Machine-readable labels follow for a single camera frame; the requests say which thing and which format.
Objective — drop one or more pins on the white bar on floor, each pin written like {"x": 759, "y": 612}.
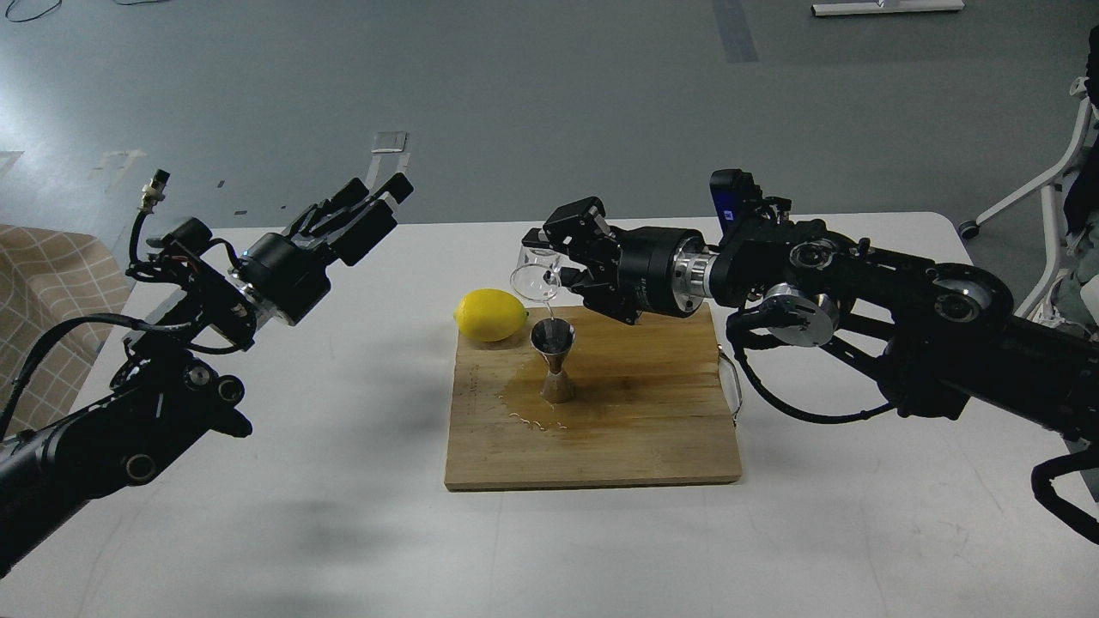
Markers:
{"x": 865, "y": 8}

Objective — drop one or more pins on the bamboo cutting board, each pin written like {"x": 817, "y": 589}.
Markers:
{"x": 648, "y": 409}

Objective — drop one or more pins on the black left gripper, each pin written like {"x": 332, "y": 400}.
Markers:
{"x": 290, "y": 280}

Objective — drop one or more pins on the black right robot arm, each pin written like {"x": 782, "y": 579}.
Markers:
{"x": 930, "y": 335}

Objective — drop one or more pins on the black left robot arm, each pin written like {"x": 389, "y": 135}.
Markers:
{"x": 165, "y": 397}

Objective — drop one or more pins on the yellow lemon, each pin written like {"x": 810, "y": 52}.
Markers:
{"x": 489, "y": 315}

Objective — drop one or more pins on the beige checkered cloth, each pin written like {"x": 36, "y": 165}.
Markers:
{"x": 47, "y": 277}

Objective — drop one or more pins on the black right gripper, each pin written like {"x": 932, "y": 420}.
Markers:
{"x": 650, "y": 268}

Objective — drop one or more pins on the clear glass cup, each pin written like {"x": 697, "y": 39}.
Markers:
{"x": 537, "y": 274}

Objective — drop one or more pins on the steel jigger measuring cup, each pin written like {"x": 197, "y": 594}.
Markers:
{"x": 553, "y": 339}

